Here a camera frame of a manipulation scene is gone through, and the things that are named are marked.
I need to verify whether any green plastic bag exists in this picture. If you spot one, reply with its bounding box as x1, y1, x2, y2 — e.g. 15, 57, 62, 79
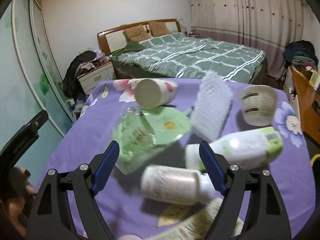
112, 106, 191, 175

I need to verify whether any yellow rimmed trash bin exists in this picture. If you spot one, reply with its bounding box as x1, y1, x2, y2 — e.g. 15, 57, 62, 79
310, 154, 320, 173

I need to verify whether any printed paper package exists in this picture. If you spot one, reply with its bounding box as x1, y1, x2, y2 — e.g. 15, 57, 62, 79
145, 197, 245, 240

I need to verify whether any sliding wardrobe door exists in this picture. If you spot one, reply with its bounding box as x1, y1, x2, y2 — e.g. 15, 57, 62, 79
0, 0, 75, 156

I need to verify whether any green white plastic bottle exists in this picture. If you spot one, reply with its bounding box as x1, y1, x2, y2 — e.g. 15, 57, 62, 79
184, 126, 284, 173

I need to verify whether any white labelled bottle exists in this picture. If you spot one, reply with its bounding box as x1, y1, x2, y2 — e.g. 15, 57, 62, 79
140, 165, 215, 206

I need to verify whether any white bedside nightstand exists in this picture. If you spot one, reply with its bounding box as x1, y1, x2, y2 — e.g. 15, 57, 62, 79
78, 61, 117, 95

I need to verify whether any purple floral blanket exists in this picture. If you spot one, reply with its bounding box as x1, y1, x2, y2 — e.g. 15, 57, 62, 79
36, 79, 316, 239

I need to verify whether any dark clothes pile on nightstand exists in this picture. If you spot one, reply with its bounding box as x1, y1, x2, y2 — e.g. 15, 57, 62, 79
62, 50, 111, 101

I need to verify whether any white yogurt cup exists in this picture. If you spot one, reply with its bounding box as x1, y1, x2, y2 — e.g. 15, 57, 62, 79
240, 85, 278, 127

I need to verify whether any wooden dresser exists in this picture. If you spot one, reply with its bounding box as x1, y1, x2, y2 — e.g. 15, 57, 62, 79
290, 66, 320, 147

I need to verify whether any white textured packaging sheet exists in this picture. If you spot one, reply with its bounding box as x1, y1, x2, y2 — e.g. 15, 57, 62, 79
190, 71, 233, 142

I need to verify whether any wooden bed headboard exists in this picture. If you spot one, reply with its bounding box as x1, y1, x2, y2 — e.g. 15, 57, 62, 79
97, 18, 181, 56

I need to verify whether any paper cup with strawberry print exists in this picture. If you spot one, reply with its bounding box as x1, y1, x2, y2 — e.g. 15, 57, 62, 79
135, 79, 178, 109

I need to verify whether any clothes pile on dresser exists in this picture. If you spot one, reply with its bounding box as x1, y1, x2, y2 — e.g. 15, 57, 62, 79
283, 40, 319, 70

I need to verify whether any left brown pillow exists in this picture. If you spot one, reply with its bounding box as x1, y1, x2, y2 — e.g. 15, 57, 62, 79
124, 24, 151, 42

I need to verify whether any brown pillow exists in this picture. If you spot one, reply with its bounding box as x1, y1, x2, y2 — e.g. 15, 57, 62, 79
148, 21, 171, 37
124, 24, 151, 42

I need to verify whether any bed with green plaid duvet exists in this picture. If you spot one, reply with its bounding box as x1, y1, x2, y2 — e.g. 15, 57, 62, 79
112, 32, 265, 83

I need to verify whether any right brown pillow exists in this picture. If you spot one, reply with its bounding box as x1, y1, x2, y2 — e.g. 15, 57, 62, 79
148, 21, 171, 37

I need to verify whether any pink striped curtain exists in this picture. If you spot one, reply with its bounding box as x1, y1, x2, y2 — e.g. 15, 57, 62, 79
191, 0, 313, 78

